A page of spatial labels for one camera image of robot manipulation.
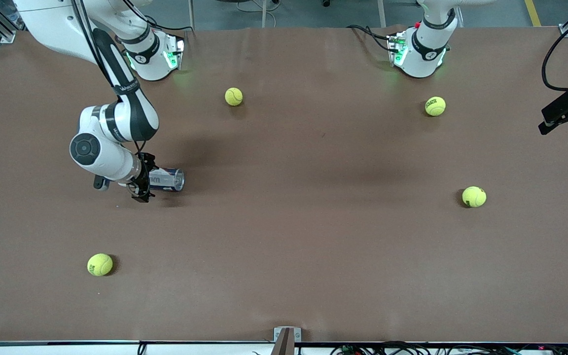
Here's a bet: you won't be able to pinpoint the clear Wilson tennis ball can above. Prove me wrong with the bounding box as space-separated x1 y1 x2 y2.
148 168 185 192

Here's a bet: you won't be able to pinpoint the black right base cable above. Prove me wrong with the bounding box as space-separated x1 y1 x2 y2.
122 0 195 34

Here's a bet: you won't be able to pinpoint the black base cable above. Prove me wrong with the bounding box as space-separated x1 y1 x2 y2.
122 0 195 34
347 24 394 54

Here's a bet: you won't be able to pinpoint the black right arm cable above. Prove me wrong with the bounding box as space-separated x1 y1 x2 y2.
70 0 147 171

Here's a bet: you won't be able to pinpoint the grey metal table bracket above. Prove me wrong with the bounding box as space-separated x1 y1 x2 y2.
273 326 302 355

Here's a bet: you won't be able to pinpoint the black left base cable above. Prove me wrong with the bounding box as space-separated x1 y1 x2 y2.
347 24 394 54

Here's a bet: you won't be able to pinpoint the tangled black cables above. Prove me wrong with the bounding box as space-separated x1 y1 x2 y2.
331 341 568 355

